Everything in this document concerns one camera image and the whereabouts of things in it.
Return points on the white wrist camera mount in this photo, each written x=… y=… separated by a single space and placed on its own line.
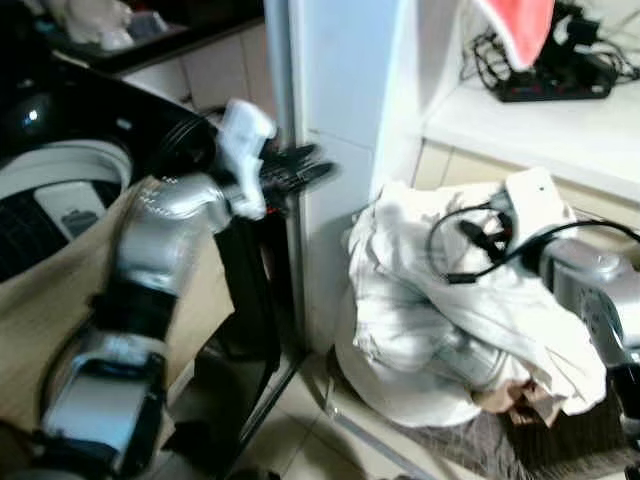
x=245 y=135
x=535 y=200

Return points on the white garment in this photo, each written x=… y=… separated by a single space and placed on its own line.
x=450 y=320

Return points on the white round laundry basket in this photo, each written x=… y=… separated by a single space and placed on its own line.
x=400 y=395

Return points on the brown crumpled cloth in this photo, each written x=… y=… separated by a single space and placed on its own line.
x=520 y=400

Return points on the dark countertop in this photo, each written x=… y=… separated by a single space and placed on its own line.
x=170 y=40

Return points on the grey brown floor mat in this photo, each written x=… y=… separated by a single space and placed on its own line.
x=480 y=450

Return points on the black top-loading washing machine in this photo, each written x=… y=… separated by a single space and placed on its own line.
x=60 y=160

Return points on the black power strip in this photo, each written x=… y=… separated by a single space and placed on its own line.
x=555 y=88

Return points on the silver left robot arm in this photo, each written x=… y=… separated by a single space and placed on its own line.
x=165 y=240

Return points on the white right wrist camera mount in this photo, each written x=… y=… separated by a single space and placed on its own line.
x=535 y=200

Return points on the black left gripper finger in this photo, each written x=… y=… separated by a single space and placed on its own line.
x=305 y=155
x=312 y=177

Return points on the white cabinet pillar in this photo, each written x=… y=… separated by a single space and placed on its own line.
x=335 y=100

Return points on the white shelf board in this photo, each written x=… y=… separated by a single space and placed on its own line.
x=540 y=130

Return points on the white plush object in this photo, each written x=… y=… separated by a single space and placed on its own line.
x=95 y=20

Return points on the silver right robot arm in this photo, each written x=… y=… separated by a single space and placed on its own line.
x=595 y=285

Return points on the pink hanging cloth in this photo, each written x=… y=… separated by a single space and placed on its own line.
x=520 y=30

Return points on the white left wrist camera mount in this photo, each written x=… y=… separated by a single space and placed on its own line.
x=245 y=135

